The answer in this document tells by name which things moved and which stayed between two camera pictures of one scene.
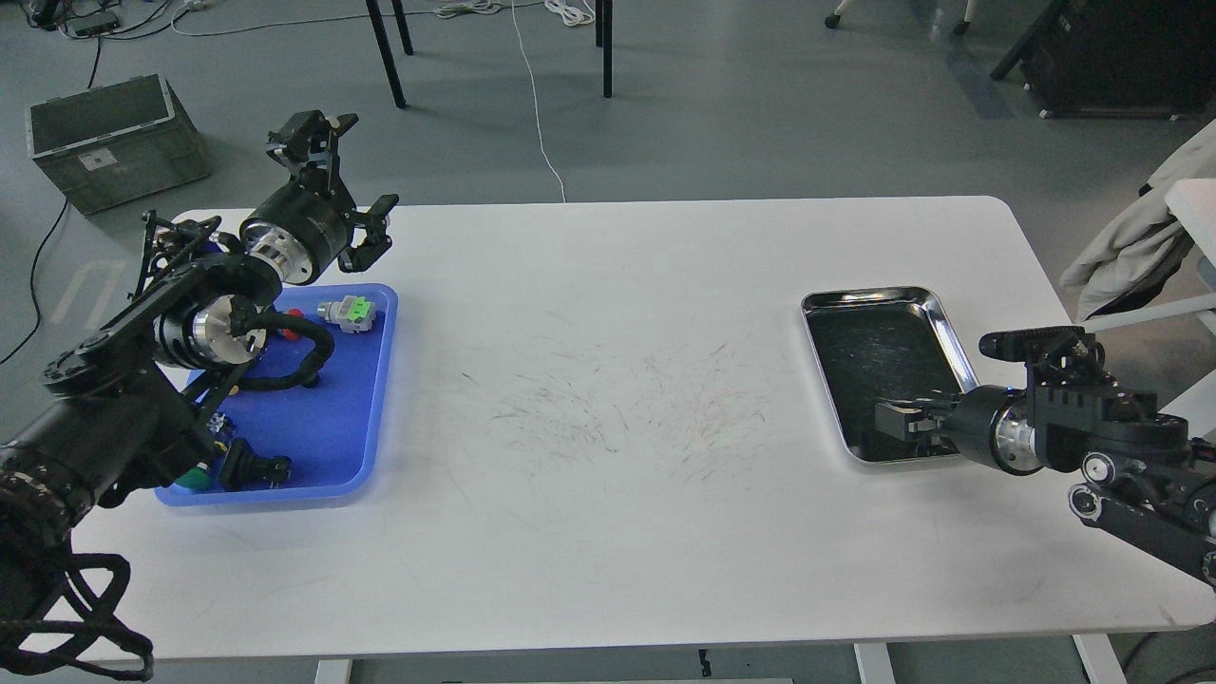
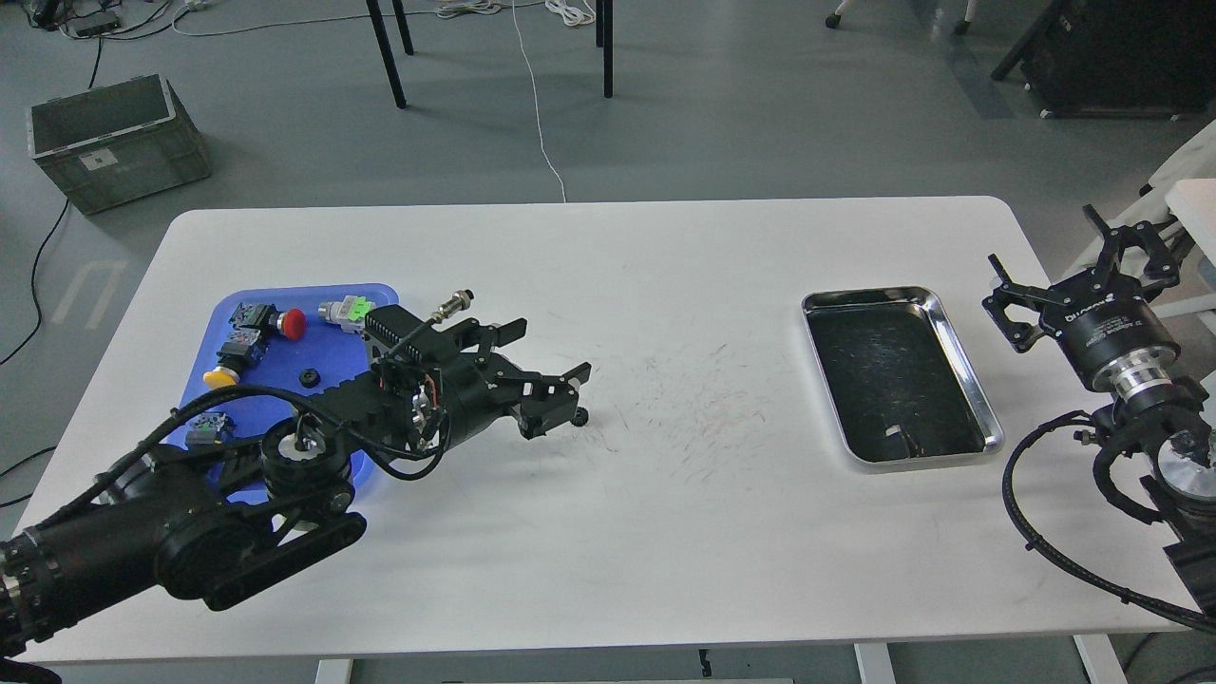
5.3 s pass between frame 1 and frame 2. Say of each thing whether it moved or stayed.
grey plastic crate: stayed
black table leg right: stayed
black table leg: stayed
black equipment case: stayed
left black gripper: moved
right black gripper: moved
